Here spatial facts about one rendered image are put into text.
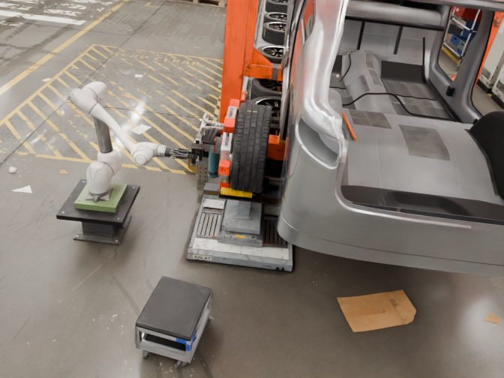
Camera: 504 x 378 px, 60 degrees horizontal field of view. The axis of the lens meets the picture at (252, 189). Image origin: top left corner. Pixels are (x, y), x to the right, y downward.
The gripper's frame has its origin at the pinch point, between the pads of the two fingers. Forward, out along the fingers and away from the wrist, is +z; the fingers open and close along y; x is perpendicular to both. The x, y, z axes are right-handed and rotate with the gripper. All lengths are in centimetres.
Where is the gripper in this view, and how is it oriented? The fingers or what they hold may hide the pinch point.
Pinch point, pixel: (193, 154)
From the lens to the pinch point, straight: 318.2
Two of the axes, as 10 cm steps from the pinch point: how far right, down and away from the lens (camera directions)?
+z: 9.9, 1.2, 0.1
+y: -0.6, 5.7, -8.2
